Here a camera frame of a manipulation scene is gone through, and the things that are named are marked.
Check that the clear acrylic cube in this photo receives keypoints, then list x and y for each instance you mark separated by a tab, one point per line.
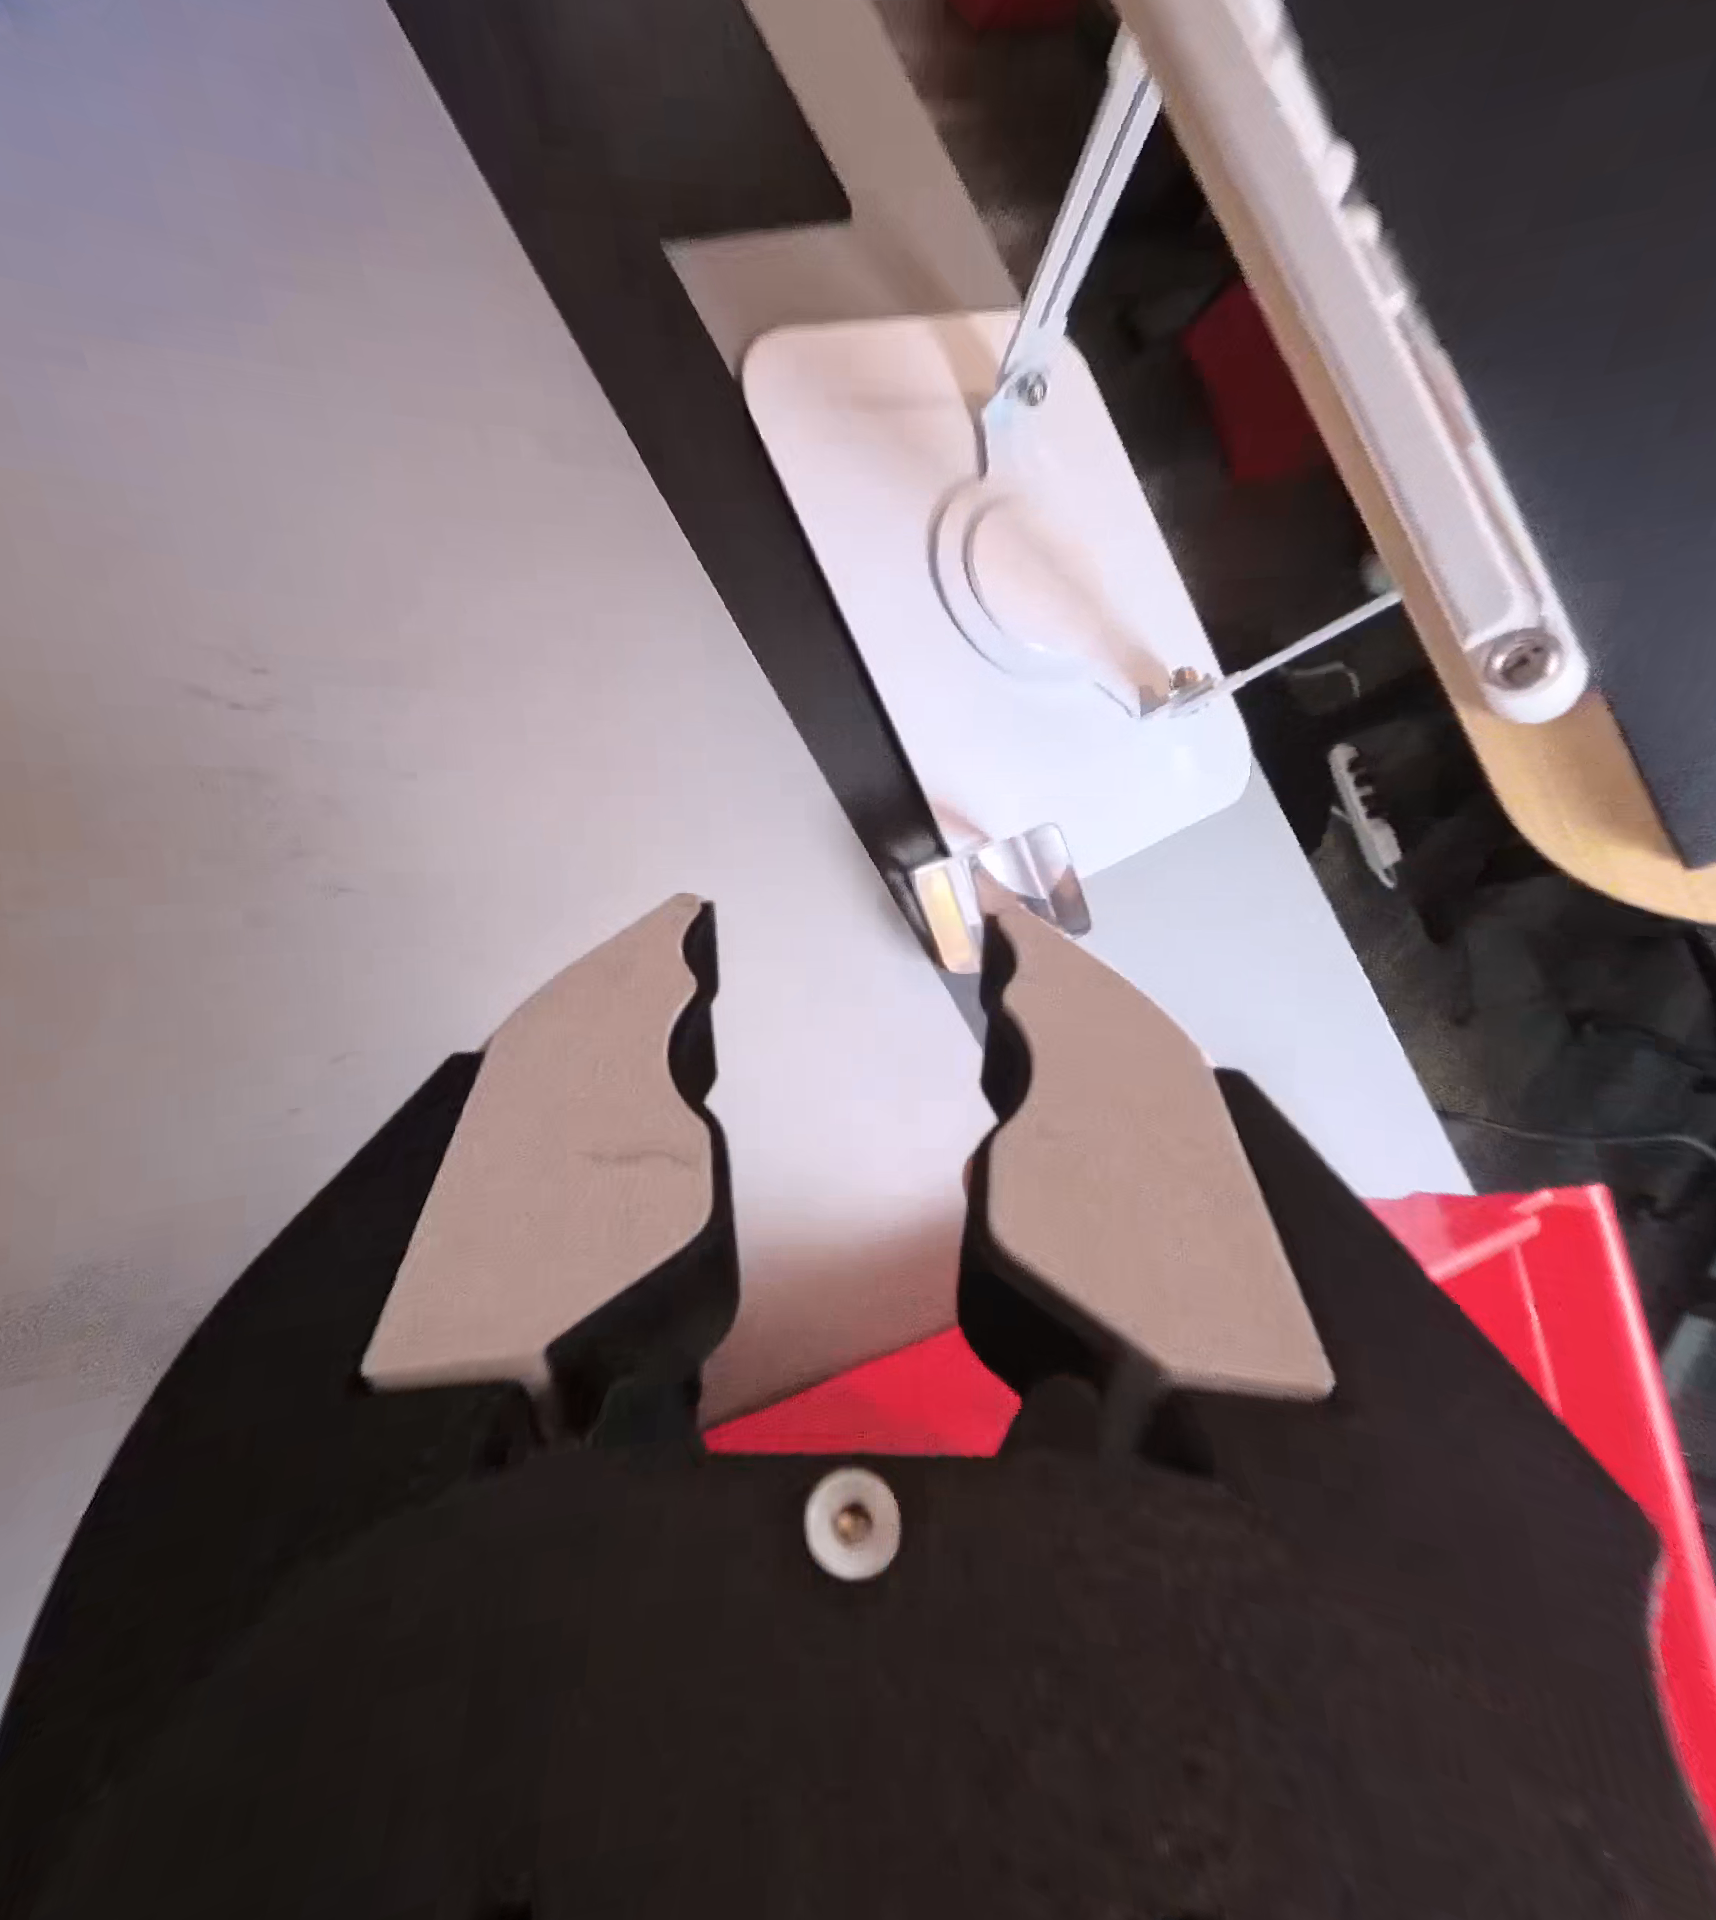
948	901

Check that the red plastic bin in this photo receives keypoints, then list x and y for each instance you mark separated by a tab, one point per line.
1592	1321

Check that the red bag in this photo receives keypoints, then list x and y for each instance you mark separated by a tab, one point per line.
1263	404

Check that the white power strip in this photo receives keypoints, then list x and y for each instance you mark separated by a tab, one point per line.
1365	810

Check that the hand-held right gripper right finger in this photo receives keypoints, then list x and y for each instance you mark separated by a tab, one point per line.
1142	1200

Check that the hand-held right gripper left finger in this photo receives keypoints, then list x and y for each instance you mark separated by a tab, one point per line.
573	1185

